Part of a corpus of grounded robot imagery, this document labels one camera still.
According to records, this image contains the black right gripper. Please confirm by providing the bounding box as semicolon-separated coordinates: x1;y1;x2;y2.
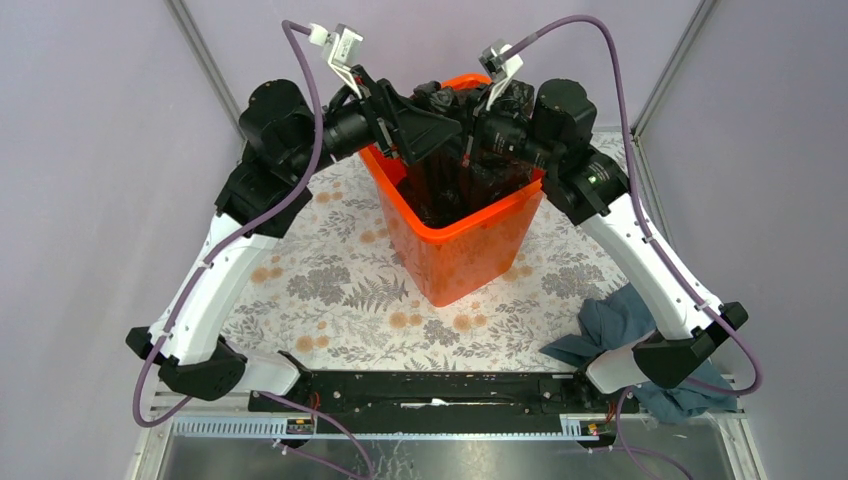
437;83;558;172

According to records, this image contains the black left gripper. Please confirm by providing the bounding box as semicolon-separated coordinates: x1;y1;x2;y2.
286;63;461;180

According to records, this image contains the black plastic trash bag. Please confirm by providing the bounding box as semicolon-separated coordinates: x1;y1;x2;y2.
397;81;534;229

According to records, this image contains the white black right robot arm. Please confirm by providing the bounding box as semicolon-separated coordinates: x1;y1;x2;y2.
465;79;749;412

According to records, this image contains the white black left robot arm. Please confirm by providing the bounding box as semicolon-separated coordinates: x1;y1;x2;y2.
126;77;461;411

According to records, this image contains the orange plastic trash bin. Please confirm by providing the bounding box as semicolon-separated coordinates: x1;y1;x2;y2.
358;72;546;309

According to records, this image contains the floral patterned table mat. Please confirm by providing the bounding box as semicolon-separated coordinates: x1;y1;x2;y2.
222;158;626;372

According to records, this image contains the grey-blue cloth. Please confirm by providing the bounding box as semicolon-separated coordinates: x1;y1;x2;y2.
539;284;738;425

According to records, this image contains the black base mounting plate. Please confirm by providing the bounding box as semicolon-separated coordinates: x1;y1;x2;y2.
248;370;609;436

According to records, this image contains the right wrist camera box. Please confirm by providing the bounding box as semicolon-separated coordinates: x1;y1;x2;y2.
479;39;523;111

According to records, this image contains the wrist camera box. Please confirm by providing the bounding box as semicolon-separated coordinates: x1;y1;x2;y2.
479;39;523;111
308;23;364;99

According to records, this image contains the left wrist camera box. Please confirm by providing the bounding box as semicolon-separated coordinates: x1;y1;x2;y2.
308;23;364;99

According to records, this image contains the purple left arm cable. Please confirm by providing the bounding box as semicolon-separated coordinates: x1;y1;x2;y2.
131;19;379;480

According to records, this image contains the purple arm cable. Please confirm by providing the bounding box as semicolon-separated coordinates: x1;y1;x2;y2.
503;14;764;480
131;19;379;480

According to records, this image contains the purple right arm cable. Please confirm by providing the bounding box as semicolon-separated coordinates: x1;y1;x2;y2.
503;14;764;480

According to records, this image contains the aluminium front rail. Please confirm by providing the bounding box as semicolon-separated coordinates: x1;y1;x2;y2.
150;372;607;441

